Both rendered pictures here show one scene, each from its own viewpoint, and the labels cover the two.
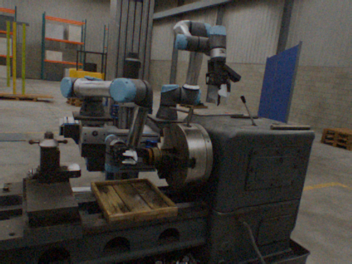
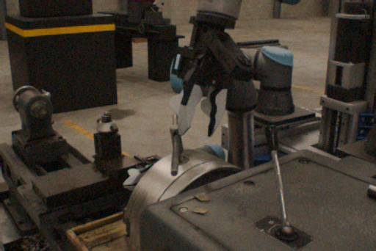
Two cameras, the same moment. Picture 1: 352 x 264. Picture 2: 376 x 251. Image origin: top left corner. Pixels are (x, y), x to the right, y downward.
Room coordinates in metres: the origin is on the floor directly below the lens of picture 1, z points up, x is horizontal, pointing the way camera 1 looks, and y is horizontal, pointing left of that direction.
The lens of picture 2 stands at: (1.23, -0.88, 1.60)
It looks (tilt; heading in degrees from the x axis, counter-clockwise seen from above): 19 degrees down; 82
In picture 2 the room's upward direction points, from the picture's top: straight up
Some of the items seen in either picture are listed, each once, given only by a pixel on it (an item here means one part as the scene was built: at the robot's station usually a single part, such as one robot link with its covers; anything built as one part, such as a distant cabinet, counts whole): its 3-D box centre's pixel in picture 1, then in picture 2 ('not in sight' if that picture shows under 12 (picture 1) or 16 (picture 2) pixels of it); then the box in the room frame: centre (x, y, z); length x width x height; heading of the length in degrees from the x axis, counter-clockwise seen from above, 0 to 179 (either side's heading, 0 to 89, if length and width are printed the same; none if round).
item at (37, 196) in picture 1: (48, 190); (95, 177); (1.10, 0.49, 0.95); 0.43 x 0.17 x 0.05; 29
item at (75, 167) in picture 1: (55, 173); (112, 164); (1.16, 0.50, 0.99); 0.20 x 0.10 x 0.05; 119
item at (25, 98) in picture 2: not in sight; (36, 120); (0.79, 1.01, 1.01); 0.30 x 0.20 x 0.29; 119
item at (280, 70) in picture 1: (272, 95); not in sight; (7.85, -2.45, 1.18); 4.12 x 0.80 x 2.35; 173
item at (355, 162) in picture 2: not in sight; (357, 172); (1.70, -0.18, 1.24); 0.09 x 0.08 x 0.03; 119
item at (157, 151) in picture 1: (154, 156); not in sight; (1.30, 0.09, 1.08); 0.09 x 0.09 x 0.09; 29
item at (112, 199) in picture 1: (131, 197); (142, 238); (1.25, 0.17, 0.89); 0.36 x 0.30 x 0.04; 29
